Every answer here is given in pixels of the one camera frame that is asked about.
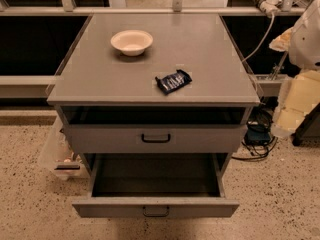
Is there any grey drawer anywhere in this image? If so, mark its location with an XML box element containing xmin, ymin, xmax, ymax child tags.
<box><xmin>73</xmin><ymin>154</ymin><xmax>239</xmax><ymax>218</ymax></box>
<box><xmin>64</xmin><ymin>125</ymin><xmax>247</xmax><ymax>153</ymax></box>

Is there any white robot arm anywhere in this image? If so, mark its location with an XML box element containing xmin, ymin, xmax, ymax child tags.
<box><xmin>271</xmin><ymin>0</ymin><xmax>320</xmax><ymax>138</ymax></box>

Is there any grey drawer cabinet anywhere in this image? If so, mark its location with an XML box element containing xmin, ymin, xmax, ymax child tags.
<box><xmin>46</xmin><ymin>13</ymin><xmax>261</xmax><ymax>198</ymax></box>

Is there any grey top drawer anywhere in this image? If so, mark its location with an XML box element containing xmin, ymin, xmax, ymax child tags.
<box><xmin>64</xmin><ymin>125</ymin><xmax>247</xmax><ymax>153</ymax></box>

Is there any blue snack packet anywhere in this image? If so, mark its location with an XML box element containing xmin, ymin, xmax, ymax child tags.
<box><xmin>155</xmin><ymin>69</ymin><xmax>192</xmax><ymax>95</ymax></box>

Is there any white paper bowl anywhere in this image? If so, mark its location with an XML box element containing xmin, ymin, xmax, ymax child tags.
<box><xmin>110</xmin><ymin>30</ymin><xmax>153</xmax><ymax>56</ymax></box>

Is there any clear plastic bin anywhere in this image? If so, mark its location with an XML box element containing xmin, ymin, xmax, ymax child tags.
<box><xmin>38</xmin><ymin>118</ymin><xmax>89</xmax><ymax>180</ymax></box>

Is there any dark side cabinet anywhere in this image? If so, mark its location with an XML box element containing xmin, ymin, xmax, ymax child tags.
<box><xmin>292</xmin><ymin>103</ymin><xmax>320</xmax><ymax>146</ymax></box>

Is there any white power strip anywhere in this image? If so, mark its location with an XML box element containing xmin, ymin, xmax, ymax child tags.
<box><xmin>252</xmin><ymin>0</ymin><xmax>281</xmax><ymax>17</ymax></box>

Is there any blue box with cables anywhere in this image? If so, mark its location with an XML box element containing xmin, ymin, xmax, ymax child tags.
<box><xmin>233</xmin><ymin>107</ymin><xmax>278</xmax><ymax>162</ymax></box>

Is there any metal railing frame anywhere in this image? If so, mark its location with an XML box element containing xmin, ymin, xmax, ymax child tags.
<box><xmin>1</xmin><ymin>0</ymin><xmax>307</xmax><ymax>104</ymax></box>

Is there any white power cable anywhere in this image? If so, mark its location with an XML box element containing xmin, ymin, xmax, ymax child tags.
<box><xmin>241</xmin><ymin>12</ymin><xmax>276</xmax><ymax>64</ymax></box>

